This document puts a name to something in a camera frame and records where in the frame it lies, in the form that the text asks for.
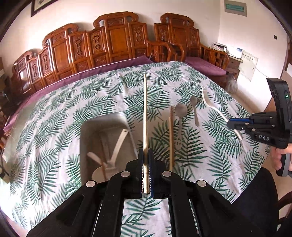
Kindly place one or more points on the green leaf patterned tablecloth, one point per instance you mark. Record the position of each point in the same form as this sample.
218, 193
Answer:
43, 155

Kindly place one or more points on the metal rectangular tray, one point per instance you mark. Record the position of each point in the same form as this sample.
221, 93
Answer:
99, 135

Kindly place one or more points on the green wall sign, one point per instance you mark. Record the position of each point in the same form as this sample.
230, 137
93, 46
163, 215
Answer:
235, 7

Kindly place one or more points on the wooden side cabinet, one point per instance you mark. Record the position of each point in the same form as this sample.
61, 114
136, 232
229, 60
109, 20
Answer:
233, 66

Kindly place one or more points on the purple bench cushion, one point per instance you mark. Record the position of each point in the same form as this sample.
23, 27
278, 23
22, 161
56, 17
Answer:
199, 64

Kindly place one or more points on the bamboo chopstick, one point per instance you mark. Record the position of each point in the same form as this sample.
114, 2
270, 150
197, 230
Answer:
145, 139
171, 140

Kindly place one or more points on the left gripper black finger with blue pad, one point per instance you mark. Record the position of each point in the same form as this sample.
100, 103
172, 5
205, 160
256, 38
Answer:
95, 209
196, 209

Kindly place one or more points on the large metal spoon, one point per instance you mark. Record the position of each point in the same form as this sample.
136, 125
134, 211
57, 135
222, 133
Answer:
181, 111

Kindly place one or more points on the white ceramic spoon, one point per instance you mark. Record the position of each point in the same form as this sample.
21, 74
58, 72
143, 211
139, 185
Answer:
102, 173

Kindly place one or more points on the carved wooden bench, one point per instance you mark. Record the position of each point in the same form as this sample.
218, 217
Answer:
115, 37

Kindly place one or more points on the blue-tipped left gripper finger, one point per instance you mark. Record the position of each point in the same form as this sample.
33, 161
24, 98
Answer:
239, 121

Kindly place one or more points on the framed wall picture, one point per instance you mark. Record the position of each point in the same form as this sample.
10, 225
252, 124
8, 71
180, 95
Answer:
38, 5

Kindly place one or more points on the person's right hand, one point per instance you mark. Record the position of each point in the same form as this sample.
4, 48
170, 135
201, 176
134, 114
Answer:
277, 153

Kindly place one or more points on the white paper wall chart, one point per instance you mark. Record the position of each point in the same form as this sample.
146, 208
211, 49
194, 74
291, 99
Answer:
248, 65

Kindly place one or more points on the white box on cabinet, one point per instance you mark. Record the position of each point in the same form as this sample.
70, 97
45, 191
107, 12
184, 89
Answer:
235, 52

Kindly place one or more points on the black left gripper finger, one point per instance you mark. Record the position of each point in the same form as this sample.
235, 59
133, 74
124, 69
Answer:
236, 126

